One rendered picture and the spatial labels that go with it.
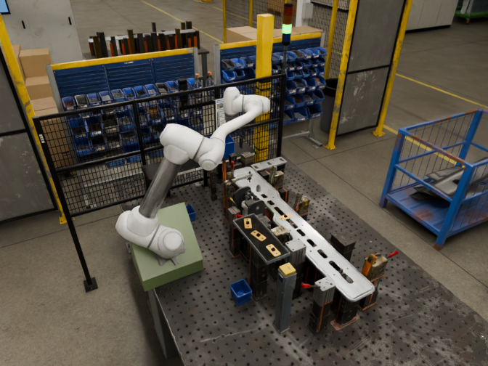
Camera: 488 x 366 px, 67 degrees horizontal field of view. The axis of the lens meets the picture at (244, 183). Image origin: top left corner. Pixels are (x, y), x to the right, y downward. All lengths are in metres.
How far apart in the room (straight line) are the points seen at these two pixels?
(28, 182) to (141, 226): 2.17
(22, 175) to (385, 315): 3.30
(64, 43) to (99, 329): 6.38
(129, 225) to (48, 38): 6.71
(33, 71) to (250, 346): 5.28
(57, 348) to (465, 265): 3.48
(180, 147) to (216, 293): 0.96
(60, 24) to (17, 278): 5.68
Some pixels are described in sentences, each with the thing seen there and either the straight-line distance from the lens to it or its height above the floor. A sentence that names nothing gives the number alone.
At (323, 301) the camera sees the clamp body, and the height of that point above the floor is 0.97.
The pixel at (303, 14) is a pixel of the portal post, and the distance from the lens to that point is 6.86.
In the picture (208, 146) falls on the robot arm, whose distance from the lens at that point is 1.84.
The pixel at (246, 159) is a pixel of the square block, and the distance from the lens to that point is 2.92.
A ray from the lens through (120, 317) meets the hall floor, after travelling 3.25.
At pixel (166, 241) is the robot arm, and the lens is 2.10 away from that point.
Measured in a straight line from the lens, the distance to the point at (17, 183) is 4.11.
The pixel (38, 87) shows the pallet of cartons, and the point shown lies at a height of 0.71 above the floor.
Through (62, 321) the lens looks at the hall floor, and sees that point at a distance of 3.39.
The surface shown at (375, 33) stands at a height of 1.50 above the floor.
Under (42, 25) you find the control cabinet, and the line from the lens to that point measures 8.48.
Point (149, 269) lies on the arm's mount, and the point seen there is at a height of 0.83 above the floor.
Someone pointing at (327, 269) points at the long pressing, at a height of 1.00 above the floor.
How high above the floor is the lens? 2.51
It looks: 34 degrees down
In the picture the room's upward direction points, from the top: straight up
